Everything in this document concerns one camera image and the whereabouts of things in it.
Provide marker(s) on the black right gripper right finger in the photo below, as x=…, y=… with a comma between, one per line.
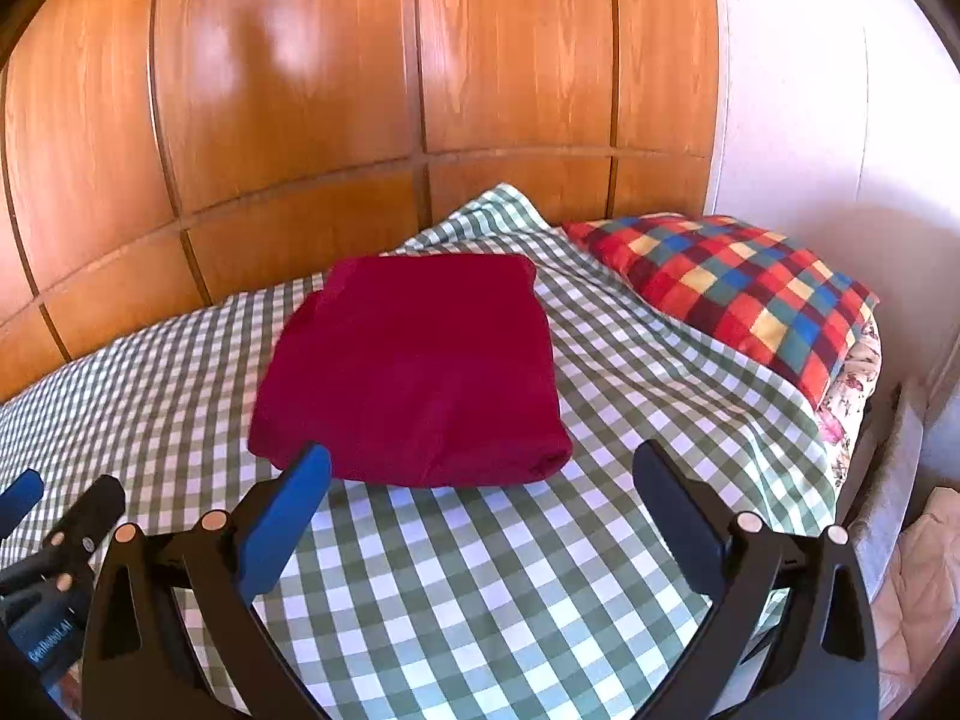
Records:
x=823, y=662

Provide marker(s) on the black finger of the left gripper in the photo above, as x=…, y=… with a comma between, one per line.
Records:
x=77, y=535

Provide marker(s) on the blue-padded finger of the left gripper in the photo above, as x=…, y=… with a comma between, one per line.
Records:
x=17, y=500

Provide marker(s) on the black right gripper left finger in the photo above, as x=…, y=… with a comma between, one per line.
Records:
x=138, y=660

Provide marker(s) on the crimson long-sleeve sweater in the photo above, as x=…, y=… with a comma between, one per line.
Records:
x=420, y=371

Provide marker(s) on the pink quilted blanket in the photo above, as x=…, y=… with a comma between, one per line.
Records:
x=916, y=609

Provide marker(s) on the floral mattress edge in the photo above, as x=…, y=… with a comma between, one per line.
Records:
x=842, y=409

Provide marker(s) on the wooden panelled headboard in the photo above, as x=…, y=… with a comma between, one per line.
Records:
x=161, y=155

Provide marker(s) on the multicolour checkered pillow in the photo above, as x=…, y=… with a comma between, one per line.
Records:
x=752, y=289

